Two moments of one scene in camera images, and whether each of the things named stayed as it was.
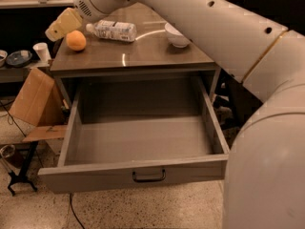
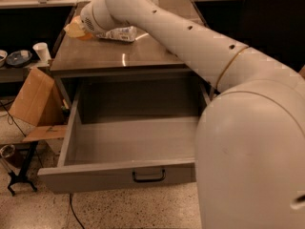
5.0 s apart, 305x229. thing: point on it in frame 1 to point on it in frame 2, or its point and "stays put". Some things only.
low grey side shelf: (17, 74) stays put
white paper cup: (42, 50) stays put
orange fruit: (75, 40) to (88, 36)
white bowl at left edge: (3, 56) stays put
